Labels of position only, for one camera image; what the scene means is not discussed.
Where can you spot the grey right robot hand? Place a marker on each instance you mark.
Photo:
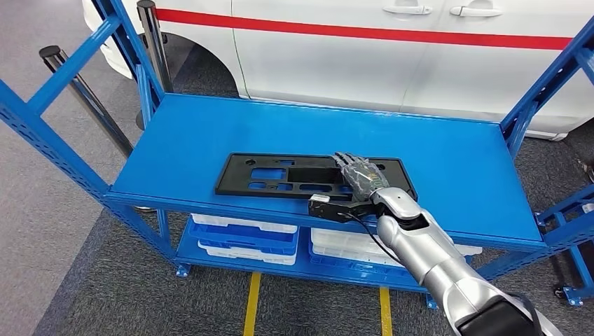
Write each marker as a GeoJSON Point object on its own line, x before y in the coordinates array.
{"type": "Point", "coordinates": [362, 178]}

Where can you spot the black plastic plate frame part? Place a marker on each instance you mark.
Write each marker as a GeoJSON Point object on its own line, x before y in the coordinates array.
{"type": "Point", "coordinates": [236, 178]}

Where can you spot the blue metal shelf rack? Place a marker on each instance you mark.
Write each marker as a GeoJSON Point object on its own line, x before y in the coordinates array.
{"type": "Point", "coordinates": [209, 134]}

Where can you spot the blue plastic tray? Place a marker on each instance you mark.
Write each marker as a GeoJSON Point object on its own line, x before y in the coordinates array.
{"type": "Point", "coordinates": [241, 239]}
{"type": "Point", "coordinates": [352, 269]}

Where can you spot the white car with red stripe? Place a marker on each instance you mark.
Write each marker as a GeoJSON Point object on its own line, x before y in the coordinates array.
{"type": "Point", "coordinates": [325, 69]}

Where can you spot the blue wheeled storage rack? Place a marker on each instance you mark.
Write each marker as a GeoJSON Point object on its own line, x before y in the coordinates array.
{"type": "Point", "coordinates": [568, 234]}

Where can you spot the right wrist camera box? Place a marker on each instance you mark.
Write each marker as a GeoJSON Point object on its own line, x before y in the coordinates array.
{"type": "Point", "coordinates": [319, 199]}

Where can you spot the black stanchion post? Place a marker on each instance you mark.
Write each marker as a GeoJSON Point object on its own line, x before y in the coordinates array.
{"type": "Point", "coordinates": [155, 51]}
{"type": "Point", "coordinates": [83, 94]}

